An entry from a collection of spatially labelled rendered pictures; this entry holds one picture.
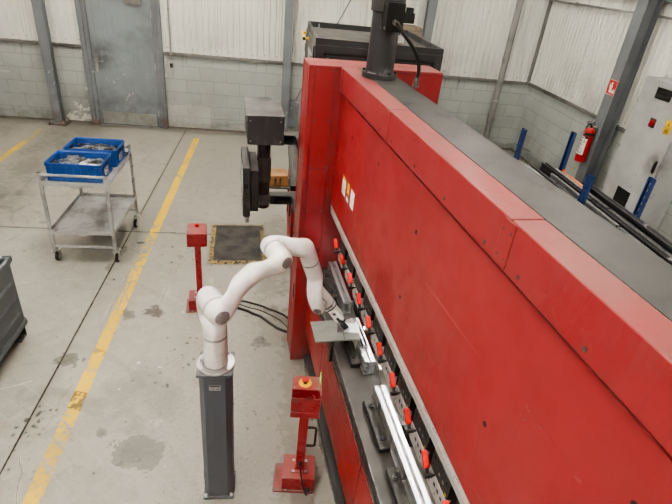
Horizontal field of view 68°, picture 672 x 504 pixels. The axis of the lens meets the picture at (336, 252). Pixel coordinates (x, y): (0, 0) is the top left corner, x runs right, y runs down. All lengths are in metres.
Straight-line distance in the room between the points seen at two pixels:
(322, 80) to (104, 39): 6.77
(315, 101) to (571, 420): 2.41
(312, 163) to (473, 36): 6.82
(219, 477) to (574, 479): 2.30
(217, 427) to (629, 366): 2.23
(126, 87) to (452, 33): 5.70
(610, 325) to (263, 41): 8.47
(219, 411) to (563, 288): 2.03
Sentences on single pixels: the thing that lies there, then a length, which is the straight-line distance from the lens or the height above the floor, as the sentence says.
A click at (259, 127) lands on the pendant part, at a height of 1.87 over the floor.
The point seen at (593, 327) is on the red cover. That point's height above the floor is 2.24.
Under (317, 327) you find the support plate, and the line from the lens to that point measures 2.90.
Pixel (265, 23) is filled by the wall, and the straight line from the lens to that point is 9.15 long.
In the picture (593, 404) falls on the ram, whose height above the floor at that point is 2.09.
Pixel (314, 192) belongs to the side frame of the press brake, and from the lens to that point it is 3.36.
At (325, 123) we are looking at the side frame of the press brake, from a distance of 3.21.
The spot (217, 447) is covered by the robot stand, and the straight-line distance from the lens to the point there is 3.02.
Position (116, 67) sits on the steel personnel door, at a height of 0.99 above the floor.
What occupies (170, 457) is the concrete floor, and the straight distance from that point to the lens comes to 3.59.
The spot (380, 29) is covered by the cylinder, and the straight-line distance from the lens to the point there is 2.85.
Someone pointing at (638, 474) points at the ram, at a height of 2.06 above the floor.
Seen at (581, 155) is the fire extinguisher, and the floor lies 0.86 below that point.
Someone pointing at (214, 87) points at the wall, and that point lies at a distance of 9.38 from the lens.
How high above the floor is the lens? 2.81
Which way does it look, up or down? 30 degrees down
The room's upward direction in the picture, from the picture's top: 6 degrees clockwise
